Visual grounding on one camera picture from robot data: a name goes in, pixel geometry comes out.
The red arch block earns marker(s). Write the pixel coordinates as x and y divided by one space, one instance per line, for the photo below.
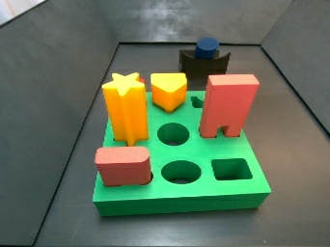
230 93

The yellow heart block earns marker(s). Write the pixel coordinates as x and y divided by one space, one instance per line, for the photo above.
168 88

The blue cylinder block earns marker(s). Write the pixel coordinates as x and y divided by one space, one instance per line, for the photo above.
205 48

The yellow star block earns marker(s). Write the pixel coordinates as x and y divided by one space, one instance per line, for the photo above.
125 103

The green shape sorter base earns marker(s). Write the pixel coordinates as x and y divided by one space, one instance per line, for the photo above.
199 174

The black curved fixture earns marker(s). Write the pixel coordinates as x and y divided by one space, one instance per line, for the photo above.
199 68

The red rounded block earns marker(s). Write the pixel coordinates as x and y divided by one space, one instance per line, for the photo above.
123 165

